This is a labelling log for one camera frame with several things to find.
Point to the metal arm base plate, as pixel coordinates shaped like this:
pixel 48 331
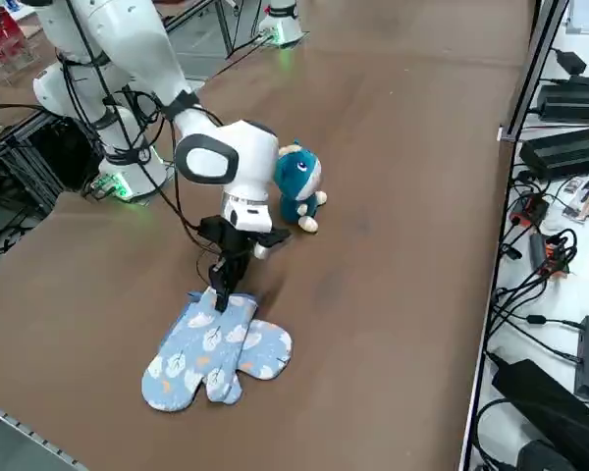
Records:
pixel 176 166
pixel 302 36

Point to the long black power brick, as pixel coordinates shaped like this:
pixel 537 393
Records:
pixel 574 103
pixel 564 152

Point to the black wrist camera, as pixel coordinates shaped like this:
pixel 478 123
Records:
pixel 275 238

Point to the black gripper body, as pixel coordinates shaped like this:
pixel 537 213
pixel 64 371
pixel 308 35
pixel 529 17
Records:
pixel 228 240

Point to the small black power adapter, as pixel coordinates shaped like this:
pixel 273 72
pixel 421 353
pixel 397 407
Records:
pixel 572 61

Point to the blue cloud-print oven mitt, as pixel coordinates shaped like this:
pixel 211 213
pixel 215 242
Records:
pixel 191 353
pixel 270 343

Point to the black and orange connector box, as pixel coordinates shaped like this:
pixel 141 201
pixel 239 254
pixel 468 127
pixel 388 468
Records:
pixel 540 250
pixel 532 208

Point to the printed paper card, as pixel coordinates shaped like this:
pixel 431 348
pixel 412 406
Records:
pixel 576 189

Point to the aluminium frame post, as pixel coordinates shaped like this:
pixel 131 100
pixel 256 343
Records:
pixel 532 73

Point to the clear shelf with red packets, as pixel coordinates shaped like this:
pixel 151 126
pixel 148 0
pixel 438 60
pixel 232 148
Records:
pixel 5 49

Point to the metal table edge rail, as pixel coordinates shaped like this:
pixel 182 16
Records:
pixel 10 417

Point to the small blue plush doll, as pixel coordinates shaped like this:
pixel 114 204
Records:
pixel 299 176

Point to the black support frame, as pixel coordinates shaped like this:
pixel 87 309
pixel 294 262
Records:
pixel 10 142

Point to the large black device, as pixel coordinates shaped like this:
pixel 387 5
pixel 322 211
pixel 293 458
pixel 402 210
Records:
pixel 535 392

